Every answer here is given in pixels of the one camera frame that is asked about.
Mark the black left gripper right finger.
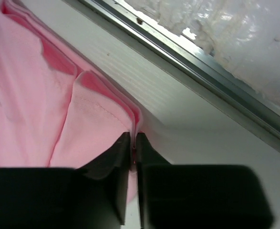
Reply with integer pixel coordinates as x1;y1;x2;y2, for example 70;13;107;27
135;133;274;229

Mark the light pink t-shirt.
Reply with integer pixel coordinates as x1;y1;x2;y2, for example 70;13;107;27
0;0;144;203

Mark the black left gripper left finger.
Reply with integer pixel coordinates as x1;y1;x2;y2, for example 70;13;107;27
0;132;131;229

